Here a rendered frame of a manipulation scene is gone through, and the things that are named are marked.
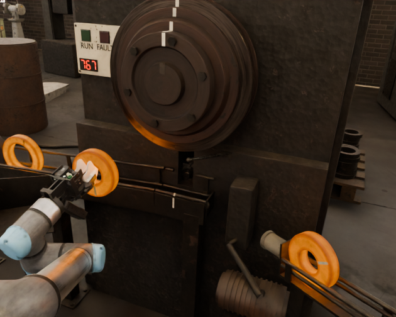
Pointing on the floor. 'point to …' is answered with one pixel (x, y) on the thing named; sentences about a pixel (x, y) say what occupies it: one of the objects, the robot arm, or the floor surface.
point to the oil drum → (14, 87)
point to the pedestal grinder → (15, 17)
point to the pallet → (350, 168)
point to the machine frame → (345, 88)
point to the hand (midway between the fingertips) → (94, 167)
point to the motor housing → (239, 301)
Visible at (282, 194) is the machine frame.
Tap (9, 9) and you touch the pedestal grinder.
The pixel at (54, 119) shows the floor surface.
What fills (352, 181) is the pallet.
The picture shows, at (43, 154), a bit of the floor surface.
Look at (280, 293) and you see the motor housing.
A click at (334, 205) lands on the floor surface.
